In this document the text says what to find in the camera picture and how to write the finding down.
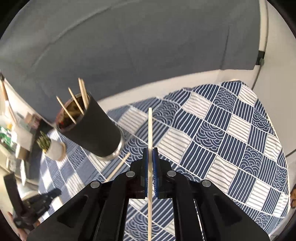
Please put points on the small potted plant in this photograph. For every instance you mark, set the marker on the small potted plant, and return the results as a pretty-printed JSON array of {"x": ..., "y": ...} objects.
[{"x": 51, "y": 148}]

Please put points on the person's left hand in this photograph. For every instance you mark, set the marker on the person's left hand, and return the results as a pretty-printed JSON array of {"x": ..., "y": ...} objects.
[{"x": 19, "y": 231}]

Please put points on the wooden chopstick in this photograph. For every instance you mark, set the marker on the wooden chopstick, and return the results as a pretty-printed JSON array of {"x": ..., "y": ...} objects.
[
  {"x": 118, "y": 167},
  {"x": 150, "y": 176}
]

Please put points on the blue white patterned tablecloth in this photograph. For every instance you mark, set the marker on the blue white patterned tablecloth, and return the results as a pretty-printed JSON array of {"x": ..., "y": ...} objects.
[{"x": 219, "y": 132}]

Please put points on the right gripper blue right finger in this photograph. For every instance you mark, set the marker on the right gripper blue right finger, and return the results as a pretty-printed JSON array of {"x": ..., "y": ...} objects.
[{"x": 155, "y": 165}]

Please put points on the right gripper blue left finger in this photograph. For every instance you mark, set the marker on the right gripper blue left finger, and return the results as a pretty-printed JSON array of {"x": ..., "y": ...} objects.
[{"x": 145, "y": 161}]

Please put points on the chopstick in cup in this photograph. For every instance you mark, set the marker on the chopstick in cup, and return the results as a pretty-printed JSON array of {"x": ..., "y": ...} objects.
[
  {"x": 75, "y": 100},
  {"x": 85, "y": 92},
  {"x": 82, "y": 93},
  {"x": 65, "y": 109}
]

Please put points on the black tumbler cup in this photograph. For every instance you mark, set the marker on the black tumbler cup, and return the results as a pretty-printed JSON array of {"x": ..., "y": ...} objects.
[{"x": 93, "y": 131}]

